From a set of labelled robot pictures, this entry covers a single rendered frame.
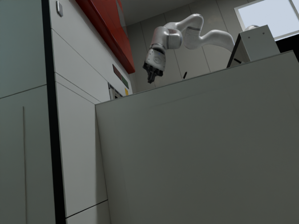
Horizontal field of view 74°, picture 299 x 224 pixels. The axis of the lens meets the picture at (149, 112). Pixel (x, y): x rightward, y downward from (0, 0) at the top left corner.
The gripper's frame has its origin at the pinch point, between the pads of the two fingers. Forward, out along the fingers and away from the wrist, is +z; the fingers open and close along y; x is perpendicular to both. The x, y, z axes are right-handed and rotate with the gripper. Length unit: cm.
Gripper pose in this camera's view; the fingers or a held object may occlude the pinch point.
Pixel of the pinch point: (151, 78)
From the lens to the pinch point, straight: 94.9
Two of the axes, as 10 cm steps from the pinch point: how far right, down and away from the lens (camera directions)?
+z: -1.9, 8.7, -4.5
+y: 8.8, 3.5, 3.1
